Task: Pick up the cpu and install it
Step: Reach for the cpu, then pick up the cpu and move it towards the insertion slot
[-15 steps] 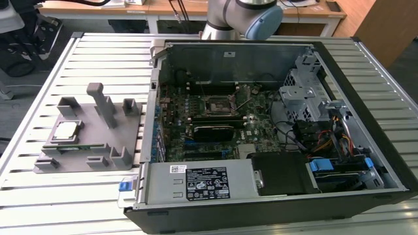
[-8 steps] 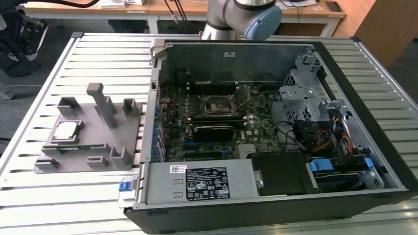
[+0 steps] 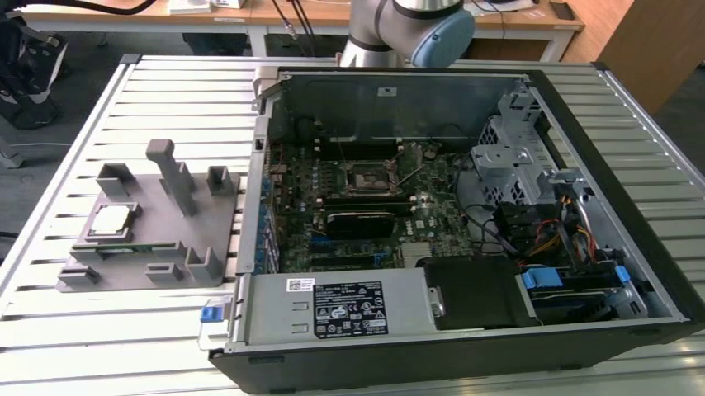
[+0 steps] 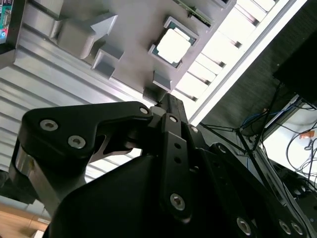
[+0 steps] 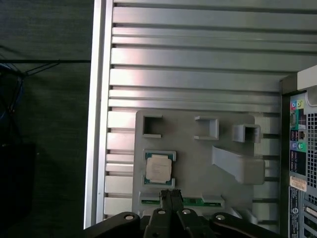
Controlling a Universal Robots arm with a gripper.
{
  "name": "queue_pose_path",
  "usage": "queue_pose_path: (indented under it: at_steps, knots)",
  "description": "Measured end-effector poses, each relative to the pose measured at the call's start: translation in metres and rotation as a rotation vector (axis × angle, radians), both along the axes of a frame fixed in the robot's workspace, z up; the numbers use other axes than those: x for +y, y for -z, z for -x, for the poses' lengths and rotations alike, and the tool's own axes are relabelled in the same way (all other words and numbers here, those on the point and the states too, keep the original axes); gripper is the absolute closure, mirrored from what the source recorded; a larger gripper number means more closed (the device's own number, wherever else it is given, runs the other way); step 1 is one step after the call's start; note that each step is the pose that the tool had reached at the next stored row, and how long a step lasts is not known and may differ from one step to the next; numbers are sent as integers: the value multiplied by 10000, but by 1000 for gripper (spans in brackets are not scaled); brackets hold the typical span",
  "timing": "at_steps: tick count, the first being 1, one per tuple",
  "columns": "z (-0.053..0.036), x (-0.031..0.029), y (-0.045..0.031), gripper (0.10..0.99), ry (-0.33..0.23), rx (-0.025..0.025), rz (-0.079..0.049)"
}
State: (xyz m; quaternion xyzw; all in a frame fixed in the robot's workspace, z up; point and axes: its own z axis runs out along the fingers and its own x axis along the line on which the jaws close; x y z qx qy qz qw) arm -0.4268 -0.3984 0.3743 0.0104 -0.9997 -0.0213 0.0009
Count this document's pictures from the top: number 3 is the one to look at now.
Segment silver CPU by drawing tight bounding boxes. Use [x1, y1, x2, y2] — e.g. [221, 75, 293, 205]
[87, 204, 136, 236]

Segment metal socket cover frame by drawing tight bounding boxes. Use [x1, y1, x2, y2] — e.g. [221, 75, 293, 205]
[389, 159, 425, 191]

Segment CPU socket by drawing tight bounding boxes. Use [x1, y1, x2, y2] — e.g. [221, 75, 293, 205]
[343, 162, 395, 195]

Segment black mesh waste bin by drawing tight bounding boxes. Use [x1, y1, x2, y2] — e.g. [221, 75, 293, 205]
[10, 101, 63, 131]

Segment grey stand foot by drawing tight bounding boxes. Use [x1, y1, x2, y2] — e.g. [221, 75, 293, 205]
[0, 135, 27, 169]

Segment white box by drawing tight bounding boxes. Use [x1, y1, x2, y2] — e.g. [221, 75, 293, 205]
[167, 0, 214, 16]

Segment grey parts rack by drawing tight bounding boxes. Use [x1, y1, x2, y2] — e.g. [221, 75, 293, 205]
[54, 139, 243, 295]

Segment green RAM stick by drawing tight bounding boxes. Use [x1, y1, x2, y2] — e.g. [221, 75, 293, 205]
[96, 243, 180, 255]

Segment blue case latch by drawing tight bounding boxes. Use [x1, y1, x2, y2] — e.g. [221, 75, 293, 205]
[201, 303, 229, 325]

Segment RAM slot black clips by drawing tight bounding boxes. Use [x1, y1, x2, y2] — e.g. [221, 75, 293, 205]
[323, 196, 413, 203]

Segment silver power supply unit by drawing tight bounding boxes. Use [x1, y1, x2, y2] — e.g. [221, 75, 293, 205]
[230, 274, 442, 343]

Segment black graphics card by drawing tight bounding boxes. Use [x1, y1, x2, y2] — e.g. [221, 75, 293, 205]
[325, 210, 397, 241]

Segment black expansion slot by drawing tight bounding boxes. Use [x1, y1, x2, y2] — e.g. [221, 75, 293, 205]
[307, 256, 375, 267]

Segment silver chipset heatsink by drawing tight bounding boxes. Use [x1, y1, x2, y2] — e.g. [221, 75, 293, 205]
[401, 242, 434, 259]

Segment green motherboard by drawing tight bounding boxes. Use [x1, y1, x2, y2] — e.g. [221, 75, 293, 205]
[267, 138, 476, 276]

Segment silver metal drive cage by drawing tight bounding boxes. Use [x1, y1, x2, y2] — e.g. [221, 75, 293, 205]
[470, 92, 561, 207]

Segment black PC case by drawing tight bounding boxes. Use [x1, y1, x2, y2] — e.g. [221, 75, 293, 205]
[206, 61, 705, 395]

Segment wooden cabinet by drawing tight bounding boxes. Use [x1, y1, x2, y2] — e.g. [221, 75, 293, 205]
[597, 0, 705, 115]

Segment hard disk in blue carrier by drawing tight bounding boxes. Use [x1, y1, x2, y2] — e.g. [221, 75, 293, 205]
[520, 266, 616, 327]

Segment black white-rimmed camera mount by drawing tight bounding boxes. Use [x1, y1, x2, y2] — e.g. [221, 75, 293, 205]
[22, 35, 71, 106]

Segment wooden desk white frame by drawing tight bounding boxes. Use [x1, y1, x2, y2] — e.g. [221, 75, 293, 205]
[16, 0, 586, 63]

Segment yellow power wire bundle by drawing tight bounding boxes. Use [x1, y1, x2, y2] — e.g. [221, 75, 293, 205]
[556, 196, 600, 265]

